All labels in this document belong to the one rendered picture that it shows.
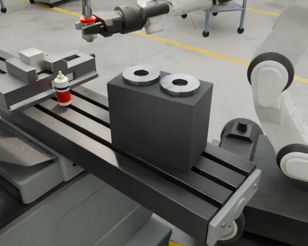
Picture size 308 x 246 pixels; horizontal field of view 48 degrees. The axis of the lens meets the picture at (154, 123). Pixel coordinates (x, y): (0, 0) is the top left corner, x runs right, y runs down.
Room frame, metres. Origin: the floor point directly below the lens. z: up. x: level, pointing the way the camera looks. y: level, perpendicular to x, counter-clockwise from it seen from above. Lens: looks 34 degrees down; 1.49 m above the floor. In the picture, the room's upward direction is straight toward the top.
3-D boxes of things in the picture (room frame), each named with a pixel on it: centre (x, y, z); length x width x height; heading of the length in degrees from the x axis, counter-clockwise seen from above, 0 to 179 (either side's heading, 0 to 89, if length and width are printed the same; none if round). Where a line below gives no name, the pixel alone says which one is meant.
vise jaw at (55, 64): (1.07, 0.35, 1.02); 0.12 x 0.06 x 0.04; 49
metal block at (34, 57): (1.02, 0.38, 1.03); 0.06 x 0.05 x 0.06; 49
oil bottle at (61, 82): (0.94, 0.28, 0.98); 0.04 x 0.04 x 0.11
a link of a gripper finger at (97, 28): (1.03, 0.18, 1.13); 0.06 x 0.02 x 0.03; 125
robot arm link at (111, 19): (1.10, 0.13, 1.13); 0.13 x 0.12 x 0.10; 35
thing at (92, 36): (1.05, 0.20, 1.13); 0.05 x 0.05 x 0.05
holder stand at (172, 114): (0.72, -0.01, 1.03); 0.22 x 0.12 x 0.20; 62
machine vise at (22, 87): (1.05, 0.37, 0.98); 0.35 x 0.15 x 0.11; 139
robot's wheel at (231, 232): (0.85, -0.22, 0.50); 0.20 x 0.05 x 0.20; 68
